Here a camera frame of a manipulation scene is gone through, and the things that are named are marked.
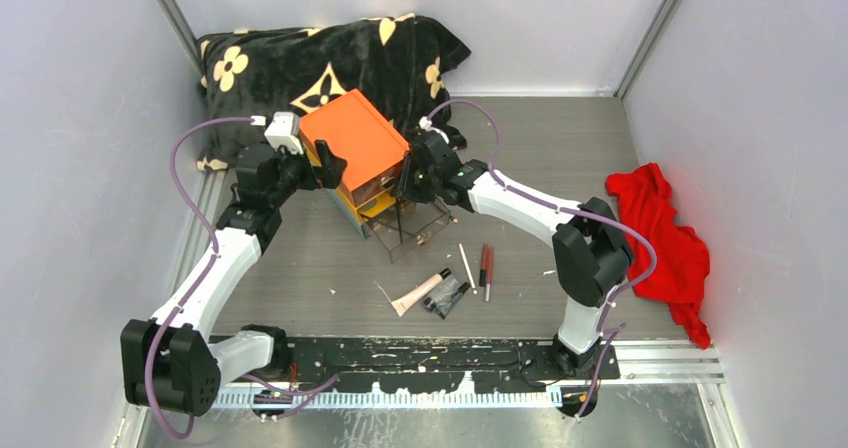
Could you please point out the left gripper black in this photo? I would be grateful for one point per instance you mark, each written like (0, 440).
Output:
(327, 176)

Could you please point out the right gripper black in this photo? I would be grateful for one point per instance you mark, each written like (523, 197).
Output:
(406, 185)

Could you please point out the orange drawer organizer box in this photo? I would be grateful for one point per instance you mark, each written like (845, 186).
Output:
(358, 133)

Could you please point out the clear bottom drawer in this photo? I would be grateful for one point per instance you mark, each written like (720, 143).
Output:
(421, 223)

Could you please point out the white makeup pencil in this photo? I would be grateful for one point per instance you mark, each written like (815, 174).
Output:
(467, 268)

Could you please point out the clear black makeup bottle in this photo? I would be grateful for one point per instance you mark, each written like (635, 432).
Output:
(441, 293)

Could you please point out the pink makeup tube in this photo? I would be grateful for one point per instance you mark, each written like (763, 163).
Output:
(402, 304)

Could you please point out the black mascara tube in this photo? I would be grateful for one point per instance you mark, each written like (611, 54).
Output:
(445, 307)

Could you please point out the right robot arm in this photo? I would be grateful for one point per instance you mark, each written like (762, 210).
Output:
(591, 253)

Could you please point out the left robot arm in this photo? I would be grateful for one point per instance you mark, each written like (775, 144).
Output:
(168, 360)

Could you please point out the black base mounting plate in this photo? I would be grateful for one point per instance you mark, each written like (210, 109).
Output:
(431, 365)

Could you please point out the red cloth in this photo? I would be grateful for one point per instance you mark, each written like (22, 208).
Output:
(644, 200)

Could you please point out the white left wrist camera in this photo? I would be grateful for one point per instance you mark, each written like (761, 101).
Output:
(283, 132)

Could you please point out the aluminium front rail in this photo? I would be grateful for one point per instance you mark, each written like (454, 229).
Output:
(640, 363)

